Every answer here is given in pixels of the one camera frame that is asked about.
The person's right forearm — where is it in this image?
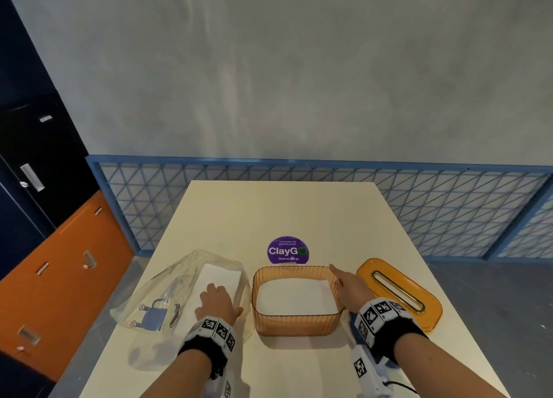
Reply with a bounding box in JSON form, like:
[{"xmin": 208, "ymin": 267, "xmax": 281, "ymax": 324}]
[{"xmin": 393, "ymin": 332, "xmax": 509, "ymax": 398}]

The dark blue locker bank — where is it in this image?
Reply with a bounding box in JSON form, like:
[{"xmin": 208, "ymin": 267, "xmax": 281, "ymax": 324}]
[{"xmin": 0, "ymin": 0, "xmax": 100, "ymax": 398}]

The black wristband with marker tags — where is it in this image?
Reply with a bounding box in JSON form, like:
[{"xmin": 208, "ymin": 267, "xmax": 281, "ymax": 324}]
[
  {"xmin": 354, "ymin": 297, "xmax": 429, "ymax": 365},
  {"xmin": 177, "ymin": 315, "xmax": 237, "ymax": 379}
]

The white tissue bundle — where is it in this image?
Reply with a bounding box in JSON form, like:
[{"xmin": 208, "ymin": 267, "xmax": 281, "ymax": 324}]
[{"xmin": 257, "ymin": 277, "xmax": 340, "ymax": 317}]

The person's right hand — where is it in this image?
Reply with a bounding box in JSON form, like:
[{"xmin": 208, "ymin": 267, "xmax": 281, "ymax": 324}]
[{"xmin": 329, "ymin": 263, "xmax": 377, "ymax": 316}]

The orange slotted lid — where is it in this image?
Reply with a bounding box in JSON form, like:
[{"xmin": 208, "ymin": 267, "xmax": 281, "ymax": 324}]
[{"xmin": 356, "ymin": 258, "xmax": 444, "ymax": 333}]

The blue cleaning cloth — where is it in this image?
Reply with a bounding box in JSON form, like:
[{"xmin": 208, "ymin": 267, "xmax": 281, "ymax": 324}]
[{"xmin": 348, "ymin": 313, "xmax": 400, "ymax": 370}]

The cat print tissue pack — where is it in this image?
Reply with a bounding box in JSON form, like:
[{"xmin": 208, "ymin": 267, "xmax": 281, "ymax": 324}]
[{"xmin": 110, "ymin": 249, "xmax": 253, "ymax": 371}]

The black camera cable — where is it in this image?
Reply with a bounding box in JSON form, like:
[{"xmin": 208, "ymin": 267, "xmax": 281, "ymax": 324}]
[{"xmin": 382, "ymin": 380, "xmax": 420, "ymax": 396}]

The orange transparent tissue box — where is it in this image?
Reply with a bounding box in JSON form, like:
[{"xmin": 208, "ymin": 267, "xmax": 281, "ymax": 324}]
[{"xmin": 252, "ymin": 265, "xmax": 345, "ymax": 337}]

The person's left hand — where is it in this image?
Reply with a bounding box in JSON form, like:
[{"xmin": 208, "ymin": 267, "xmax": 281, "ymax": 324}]
[{"xmin": 194, "ymin": 283, "xmax": 245, "ymax": 327}]

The person's left forearm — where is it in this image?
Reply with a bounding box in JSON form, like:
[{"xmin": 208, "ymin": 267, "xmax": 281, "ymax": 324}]
[{"xmin": 140, "ymin": 349, "xmax": 213, "ymax": 398}]

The orange locker cabinet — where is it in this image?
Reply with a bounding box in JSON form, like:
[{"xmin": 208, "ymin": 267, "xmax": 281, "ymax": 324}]
[{"xmin": 0, "ymin": 190, "xmax": 135, "ymax": 382}]

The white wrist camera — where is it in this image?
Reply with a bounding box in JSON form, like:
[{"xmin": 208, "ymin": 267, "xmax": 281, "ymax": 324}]
[
  {"xmin": 350, "ymin": 344, "xmax": 394, "ymax": 398},
  {"xmin": 203, "ymin": 376, "xmax": 234, "ymax": 398}
]

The silver bar locker handle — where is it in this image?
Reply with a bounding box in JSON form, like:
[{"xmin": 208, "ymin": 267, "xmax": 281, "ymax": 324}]
[{"xmin": 19, "ymin": 163, "xmax": 46, "ymax": 193}]

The round purple sticker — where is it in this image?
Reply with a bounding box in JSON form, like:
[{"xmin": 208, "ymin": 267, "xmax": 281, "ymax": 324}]
[{"xmin": 267, "ymin": 236, "xmax": 310, "ymax": 265}]

